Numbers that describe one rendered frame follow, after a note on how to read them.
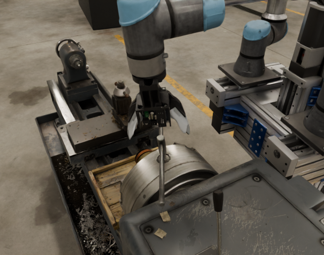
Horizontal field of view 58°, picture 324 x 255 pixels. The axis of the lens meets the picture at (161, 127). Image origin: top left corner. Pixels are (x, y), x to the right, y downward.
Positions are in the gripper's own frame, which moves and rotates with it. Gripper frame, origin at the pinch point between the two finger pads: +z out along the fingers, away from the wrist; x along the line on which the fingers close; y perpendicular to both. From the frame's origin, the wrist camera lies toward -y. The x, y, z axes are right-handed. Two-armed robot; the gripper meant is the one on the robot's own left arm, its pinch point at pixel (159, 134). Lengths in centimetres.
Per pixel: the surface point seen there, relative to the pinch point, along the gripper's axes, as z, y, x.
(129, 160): 47, -36, -19
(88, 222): 75, -24, -43
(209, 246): 9.9, 25.3, 9.2
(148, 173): 13.6, 0.7, -4.7
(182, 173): 12.6, 2.8, 4.8
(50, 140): 79, -91, -83
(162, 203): 0.9, 19.9, 0.3
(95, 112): 53, -83, -44
